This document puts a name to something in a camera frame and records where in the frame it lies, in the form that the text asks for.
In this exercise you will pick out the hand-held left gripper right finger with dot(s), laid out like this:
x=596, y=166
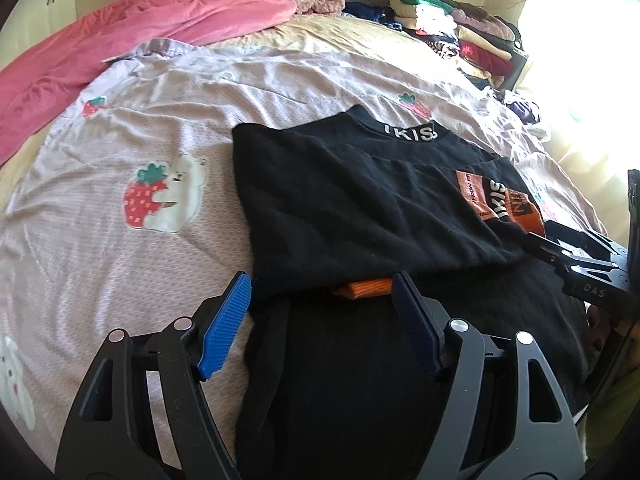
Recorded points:
x=415, y=325

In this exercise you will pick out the person's right hand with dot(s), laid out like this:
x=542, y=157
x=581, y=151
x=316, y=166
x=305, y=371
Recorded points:
x=597, y=330

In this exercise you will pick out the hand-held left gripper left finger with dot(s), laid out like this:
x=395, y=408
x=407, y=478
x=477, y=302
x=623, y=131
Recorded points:
x=225, y=330

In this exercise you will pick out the white bag of clothes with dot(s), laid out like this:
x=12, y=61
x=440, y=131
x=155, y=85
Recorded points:
x=525, y=110

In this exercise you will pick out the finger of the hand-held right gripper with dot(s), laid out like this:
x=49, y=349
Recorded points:
x=547, y=255
x=580, y=240

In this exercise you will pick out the cream curtain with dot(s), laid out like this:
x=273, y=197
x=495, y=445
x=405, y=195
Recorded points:
x=575, y=60

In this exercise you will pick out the black side table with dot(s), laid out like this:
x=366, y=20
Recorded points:
x=519, y=72

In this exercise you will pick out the pile of folded clothes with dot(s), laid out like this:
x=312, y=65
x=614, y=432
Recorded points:
x=460, y=30

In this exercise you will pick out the pink quilt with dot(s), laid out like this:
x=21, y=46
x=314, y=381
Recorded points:
x=100, y=50

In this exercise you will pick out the black long-sleeved sweater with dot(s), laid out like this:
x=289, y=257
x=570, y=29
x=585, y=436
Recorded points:
x=350, y=200

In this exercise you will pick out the navy garment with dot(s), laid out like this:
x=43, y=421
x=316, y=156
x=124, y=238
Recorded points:
x=370, y=12

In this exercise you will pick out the pink printed blanket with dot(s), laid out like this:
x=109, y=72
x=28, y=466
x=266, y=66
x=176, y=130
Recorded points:
x=125, y=260

